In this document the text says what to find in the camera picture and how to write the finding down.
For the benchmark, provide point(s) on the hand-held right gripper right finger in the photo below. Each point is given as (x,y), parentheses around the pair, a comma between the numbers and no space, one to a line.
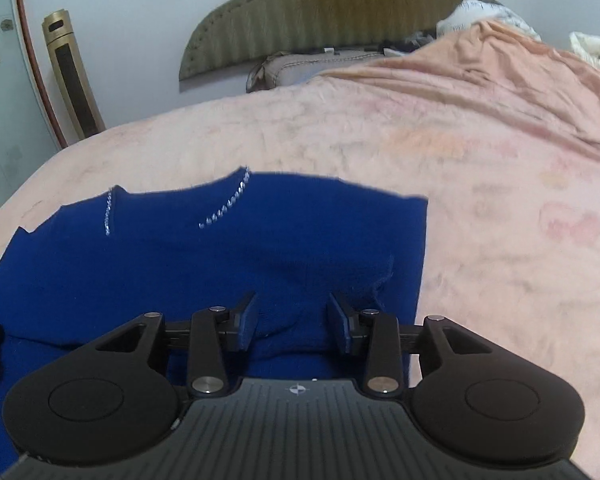
(338,324)

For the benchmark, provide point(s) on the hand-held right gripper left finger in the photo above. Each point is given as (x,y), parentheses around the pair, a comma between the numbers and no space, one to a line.
(245,322)

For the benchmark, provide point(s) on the blue knit sweater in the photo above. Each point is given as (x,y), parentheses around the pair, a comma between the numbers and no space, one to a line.
(180,260)

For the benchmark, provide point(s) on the pink floral blanket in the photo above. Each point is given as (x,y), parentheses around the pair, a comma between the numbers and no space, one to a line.
(305,135)

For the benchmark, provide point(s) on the flower print glass wardrobe door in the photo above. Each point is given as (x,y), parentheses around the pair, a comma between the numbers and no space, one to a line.
(5,85)

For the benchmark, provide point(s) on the grey beige pillow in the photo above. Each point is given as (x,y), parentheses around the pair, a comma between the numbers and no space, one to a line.
(305,67)

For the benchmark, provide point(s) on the gold tower heater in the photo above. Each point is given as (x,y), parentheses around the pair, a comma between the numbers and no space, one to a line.
(72,75)

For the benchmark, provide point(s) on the dark patterned cloth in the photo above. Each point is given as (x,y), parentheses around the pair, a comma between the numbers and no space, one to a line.
(410,42)

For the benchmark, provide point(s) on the peach blanket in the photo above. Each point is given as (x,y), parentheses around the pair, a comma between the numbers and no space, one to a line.
(505,65)

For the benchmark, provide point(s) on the olive padded headboard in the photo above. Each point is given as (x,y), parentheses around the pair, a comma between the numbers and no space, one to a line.
(330,5)

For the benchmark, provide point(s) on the white patterned quilt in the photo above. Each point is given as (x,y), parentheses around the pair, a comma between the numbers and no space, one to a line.
(472,12)

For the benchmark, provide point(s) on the cream quilt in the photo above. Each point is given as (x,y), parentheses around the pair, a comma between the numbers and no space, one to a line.
(597,52)

